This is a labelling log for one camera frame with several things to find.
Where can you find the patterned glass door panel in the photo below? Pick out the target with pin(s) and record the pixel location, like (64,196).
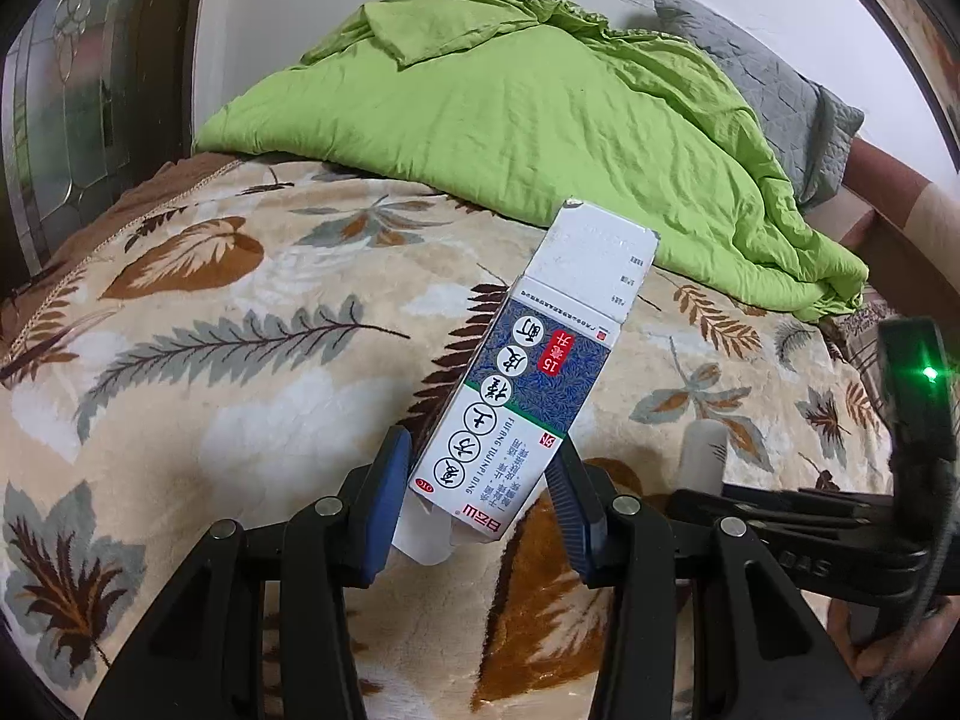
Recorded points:
(82,105)

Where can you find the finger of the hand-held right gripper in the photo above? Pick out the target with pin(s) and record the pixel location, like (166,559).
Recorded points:
(810,551)
(810,496)

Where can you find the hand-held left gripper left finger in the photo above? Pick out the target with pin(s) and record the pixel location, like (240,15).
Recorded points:
(379,517)

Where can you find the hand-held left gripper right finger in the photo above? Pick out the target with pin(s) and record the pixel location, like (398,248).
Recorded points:
(574,517)

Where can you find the leaf print blanket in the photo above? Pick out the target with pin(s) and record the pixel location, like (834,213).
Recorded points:
(247,360)

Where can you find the grey quilted pillow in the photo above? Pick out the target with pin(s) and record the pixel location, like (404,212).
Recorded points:
(772,82)

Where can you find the brown padded headboard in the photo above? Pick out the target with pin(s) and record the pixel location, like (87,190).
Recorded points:
(907,195)

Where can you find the person's right hand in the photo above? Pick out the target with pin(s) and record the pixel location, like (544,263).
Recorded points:
(900,641)

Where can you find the white plastic tube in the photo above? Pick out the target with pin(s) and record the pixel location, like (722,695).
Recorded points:
(701,457)

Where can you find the blue white cardboard box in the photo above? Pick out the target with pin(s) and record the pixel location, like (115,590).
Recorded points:
(525,382)

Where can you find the striped beige pillow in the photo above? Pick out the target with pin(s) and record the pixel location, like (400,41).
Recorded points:
(862,330)

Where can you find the green quilt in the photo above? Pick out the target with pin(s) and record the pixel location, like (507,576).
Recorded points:
(540,120)

